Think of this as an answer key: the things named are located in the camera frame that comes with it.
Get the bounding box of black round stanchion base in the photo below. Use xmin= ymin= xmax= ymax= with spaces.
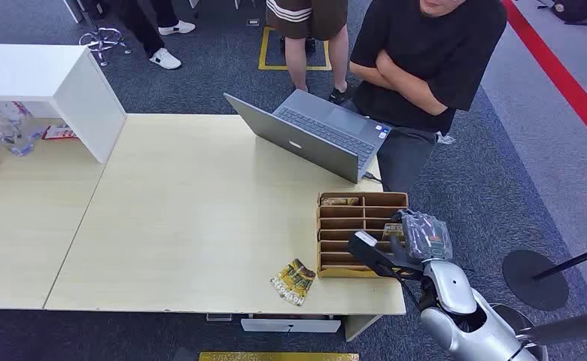
xmin=501 ymin=249 xmax=570 ymax=312

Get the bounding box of gold floor mat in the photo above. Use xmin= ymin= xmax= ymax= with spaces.
xmin=198 ymin=351 xmax=360 ymax=361

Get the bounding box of person in brown shorts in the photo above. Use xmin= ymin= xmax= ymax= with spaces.
xmin=265 ymin=0 xmax=350 ymax=106

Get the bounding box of black bag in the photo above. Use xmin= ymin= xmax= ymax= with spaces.
xmin=537 ymin=0 xmax=587 ymax=24

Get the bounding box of person with white shoes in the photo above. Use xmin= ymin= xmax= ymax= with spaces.
xmin=117 ymin=0 xmax=196 ymax=71

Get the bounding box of red and white packet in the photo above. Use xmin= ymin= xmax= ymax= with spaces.
xmin=41 ymin=124 xmax=78 ymax=141

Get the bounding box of white desk drawer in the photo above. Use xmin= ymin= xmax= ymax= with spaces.
xmin=239 ymin=317 xmax=342 ymax=334

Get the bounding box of chrome chair base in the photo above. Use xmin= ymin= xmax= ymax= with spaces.
xmin=78 ymin=26 xmax=132 ymax=67

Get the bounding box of black stanchion pole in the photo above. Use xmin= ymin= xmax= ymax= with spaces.
xmin=532 ymin=241 xmax=587 ymax=281

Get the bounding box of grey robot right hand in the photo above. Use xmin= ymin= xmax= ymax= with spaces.
xmin=387 ymin=209 xmax=454 ymax=265

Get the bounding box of white desk riser shelf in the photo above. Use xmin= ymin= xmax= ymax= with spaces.
xmin=0 ymin=43 xmax=127 ymax=165

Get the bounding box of clear plastic water bottle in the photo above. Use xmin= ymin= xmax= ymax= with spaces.
xmin=0 ymin=101 xmax=36 ymax=157

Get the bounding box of grey laptop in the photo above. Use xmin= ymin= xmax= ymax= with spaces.
xmin=224 ymin=89 xmax=394 ymax=185

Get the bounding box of grey stanchion pole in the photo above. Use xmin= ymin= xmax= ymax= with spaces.
xmin=515 ymin=308 xmax=587 ymax=347

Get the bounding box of cardboard slotted card organizer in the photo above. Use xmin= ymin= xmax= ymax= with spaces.
xmin=315 ymin=191 xmax=409 ymax=280

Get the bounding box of person in black shirt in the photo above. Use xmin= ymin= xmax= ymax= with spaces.
xmin=347 ymin=0 xmax=508 ymax=195

